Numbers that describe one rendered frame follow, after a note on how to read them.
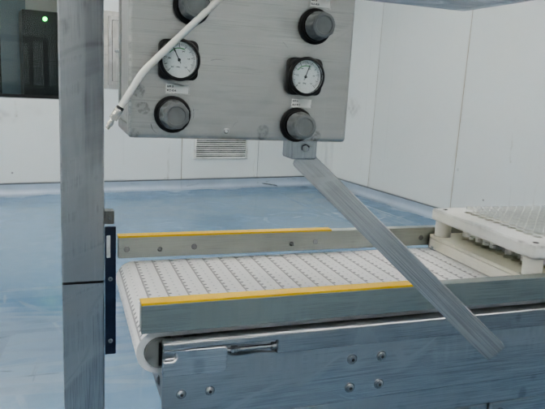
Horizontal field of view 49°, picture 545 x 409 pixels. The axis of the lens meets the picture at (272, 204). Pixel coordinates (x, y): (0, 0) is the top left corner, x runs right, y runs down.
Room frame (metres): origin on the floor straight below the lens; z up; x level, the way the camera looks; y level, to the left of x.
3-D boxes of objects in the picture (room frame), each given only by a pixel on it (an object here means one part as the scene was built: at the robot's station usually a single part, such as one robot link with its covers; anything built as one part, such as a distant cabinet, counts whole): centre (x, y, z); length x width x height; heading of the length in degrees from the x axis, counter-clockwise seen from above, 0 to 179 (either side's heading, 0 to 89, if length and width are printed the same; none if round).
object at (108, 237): (0.84, 0.23, 0.77); 0.02 x 0.01 x 0.20; 110
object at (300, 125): (0.58, -0.02, 1.05); 0.03 x 0.03 x 0.04; 20
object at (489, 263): (0.93, -0.43, 0.83); 0.24 x 0.24 x 0.02; 19
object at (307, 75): (0.59, -0.02, 1.09); 0.04 x 0.01 x 0.04; 110
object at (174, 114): (0.54, 0.09, 1.05); 0.03 x 0.02 x 0.04; 110
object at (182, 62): (0.55, 0.09, 1.10); 0.04 x 0.01 x 0.04; 110
